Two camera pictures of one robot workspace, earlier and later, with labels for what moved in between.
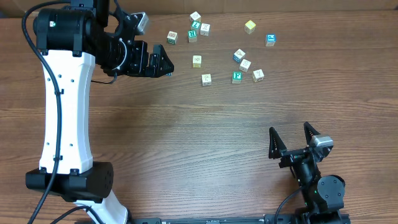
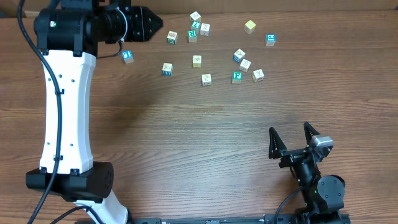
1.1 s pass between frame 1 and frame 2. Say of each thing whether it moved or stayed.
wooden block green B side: stayed
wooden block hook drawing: stayed
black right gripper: stayed
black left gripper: moved
